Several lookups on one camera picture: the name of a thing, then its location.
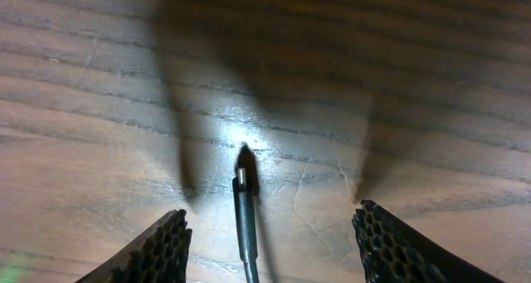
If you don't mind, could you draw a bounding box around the black charger cable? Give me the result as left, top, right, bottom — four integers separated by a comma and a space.
231, 167, 261, 283

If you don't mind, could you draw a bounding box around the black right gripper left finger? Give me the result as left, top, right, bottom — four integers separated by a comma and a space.
76, 209, 192, 283

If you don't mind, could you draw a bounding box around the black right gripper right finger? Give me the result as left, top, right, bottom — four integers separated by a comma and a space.
352, 200, 502, 283

